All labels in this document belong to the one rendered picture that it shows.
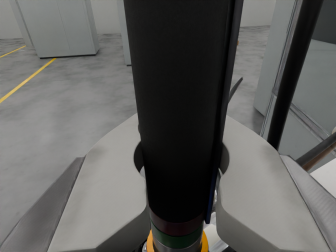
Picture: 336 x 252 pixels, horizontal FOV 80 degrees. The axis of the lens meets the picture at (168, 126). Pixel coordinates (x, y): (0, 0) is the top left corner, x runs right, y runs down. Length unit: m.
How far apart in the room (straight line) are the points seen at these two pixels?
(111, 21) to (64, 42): 5.22
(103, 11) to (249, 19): 8.11
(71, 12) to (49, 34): 0.95
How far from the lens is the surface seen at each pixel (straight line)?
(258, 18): 14.26
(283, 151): 1.52
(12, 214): 2.36
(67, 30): 7.52
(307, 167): 0.30
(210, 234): 0.20
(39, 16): 7.69
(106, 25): 12.44
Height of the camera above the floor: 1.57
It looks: 32 degrees down
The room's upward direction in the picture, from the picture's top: 2 degrees counter-clockwise
